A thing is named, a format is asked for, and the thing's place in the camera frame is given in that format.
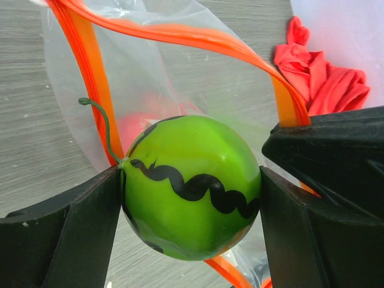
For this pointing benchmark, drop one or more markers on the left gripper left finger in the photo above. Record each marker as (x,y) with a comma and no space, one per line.
(64,241)

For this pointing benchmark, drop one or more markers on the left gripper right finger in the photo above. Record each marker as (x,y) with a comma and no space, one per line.
(312,243)

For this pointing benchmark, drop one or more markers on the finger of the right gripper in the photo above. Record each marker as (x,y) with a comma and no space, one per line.
(339,156)

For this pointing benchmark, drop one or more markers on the red apple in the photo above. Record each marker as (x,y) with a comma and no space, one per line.
(132,125)

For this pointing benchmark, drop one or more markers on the green toy watermelon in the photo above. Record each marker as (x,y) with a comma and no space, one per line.
(190,187)

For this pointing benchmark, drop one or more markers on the clear zip top bag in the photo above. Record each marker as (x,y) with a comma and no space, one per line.
(106,59)

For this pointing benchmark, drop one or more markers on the red cloth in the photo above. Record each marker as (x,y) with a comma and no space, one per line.
(324,88)

